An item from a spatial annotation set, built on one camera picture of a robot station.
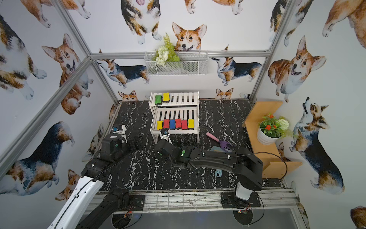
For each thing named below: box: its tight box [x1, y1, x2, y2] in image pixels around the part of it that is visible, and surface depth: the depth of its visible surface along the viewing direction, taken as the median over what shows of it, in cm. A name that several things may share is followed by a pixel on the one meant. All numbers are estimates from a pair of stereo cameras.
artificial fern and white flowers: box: [152, 32, 181, 67], surface depth 82 cm
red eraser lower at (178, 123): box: [175, 118, 182, 129], surface depth 90 cm
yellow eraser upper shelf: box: [162, 92, 171, 104], surface depth 85 cm
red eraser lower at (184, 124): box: [181, 119, 188, 130], surface depth 90 cm
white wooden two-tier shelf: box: [148, 90, 200, 145], surface depth 90 cm
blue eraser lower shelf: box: [169, 119, 176, 130], surface depth 89 cm
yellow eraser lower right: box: [187, 118, 195, 130], surface depth 91 cm
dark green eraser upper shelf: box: [154, 94, 163, 106], surface depth 83 cm
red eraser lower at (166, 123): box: [162, 118, 170, 129], surface depth 90 cm
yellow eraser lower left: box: [156, 120, 163, 131], surface depth 90 cm
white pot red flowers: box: [256, 112, 294, 146], surface depth 80 cm
